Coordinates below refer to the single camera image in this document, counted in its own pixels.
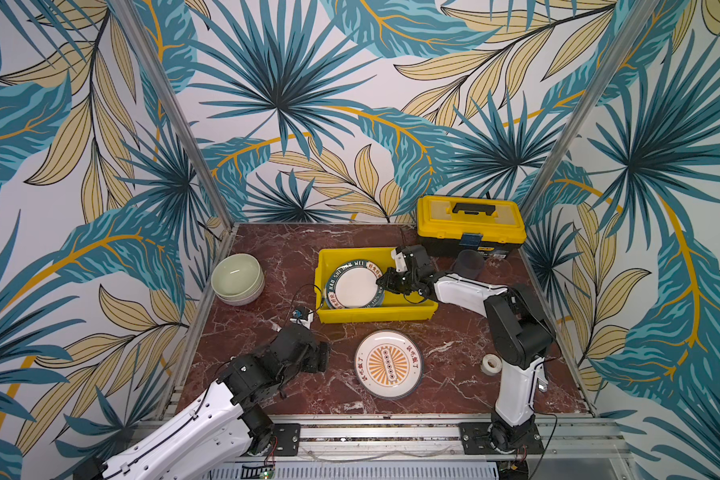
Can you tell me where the yellow black toolbox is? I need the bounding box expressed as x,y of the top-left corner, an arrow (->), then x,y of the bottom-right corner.
416,196 -> 527,259

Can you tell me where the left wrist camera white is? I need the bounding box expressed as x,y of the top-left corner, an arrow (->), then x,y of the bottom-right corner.
290,306 -> 315,329

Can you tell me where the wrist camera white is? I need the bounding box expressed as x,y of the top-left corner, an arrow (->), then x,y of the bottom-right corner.
391,248 -> 409,273
290,306 -> 315,329

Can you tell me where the metal base rail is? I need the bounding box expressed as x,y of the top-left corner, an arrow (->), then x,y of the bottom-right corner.
137,412 -> 637,480

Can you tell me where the green rimmed white plate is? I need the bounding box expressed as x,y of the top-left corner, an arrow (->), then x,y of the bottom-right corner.
323,259 -> 384,309

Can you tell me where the orange sunburst plate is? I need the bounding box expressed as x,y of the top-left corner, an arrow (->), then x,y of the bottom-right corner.
354,330 -> 424,400

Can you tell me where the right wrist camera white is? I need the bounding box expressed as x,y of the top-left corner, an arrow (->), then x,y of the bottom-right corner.
391,248 -> 409,273

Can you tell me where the green bowl top of stack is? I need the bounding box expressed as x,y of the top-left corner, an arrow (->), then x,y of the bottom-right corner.
211,253 -> 263,297

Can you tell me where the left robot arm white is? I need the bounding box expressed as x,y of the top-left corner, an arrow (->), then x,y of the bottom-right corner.
72,323 -> 330,479

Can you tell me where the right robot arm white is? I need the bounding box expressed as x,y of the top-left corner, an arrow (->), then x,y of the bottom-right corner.
377,245 -> 556,454

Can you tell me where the white tape roll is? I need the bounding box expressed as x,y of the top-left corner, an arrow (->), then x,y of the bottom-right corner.
480,354 -> 503,376

